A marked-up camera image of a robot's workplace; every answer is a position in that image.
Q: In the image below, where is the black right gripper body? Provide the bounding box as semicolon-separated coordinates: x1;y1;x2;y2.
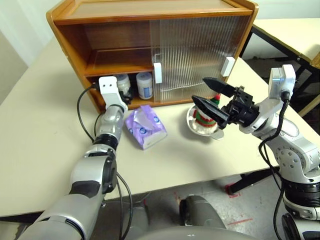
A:
220;85;260;126

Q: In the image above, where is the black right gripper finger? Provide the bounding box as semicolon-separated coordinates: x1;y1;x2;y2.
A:
191;95;230;130
202;77;236;98

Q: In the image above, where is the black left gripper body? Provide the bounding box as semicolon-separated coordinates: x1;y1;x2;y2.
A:
119;86;134;106

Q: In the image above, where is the snowman plush toy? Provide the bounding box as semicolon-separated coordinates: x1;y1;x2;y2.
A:
193;92;223;135

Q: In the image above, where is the white bottle with blue label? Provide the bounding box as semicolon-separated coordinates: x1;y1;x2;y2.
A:
135;72;154;100
115;73;132;94

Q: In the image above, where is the white door handle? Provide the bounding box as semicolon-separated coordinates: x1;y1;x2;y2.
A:
221;56;234;77
152;62;163;85

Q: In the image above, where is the ribbed clear sliding door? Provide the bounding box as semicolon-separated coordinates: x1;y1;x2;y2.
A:
159;15;252;103
149;17;241;105

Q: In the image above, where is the wooden cabinet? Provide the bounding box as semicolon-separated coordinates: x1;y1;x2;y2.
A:
45;0;260;114

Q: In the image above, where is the purple tissue pack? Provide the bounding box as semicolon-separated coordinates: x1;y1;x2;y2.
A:
124;104;168;151

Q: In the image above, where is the grey rounded robot leg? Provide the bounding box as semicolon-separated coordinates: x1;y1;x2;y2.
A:
179;194;227;230

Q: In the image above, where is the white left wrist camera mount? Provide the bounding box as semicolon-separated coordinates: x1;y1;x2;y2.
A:
98;76;129;112

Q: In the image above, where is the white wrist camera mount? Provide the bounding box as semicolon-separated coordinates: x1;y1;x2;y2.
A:
239;64;298;138
98;76;129;112

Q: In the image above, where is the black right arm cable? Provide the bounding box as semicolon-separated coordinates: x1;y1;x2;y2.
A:
258;89;292;240

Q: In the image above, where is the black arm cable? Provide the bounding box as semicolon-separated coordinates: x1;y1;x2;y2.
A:
76;83;134;240
258;89;292;240

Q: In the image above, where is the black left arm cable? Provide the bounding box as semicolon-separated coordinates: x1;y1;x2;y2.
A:
76;83;134;240

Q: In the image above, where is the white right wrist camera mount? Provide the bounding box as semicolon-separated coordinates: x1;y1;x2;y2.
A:
239;64;298;138

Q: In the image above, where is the black table leg frame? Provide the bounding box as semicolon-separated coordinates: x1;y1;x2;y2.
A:
228;171;280;195

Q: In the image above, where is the cream table with black frame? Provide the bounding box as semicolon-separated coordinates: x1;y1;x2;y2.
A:
239;17;320;118

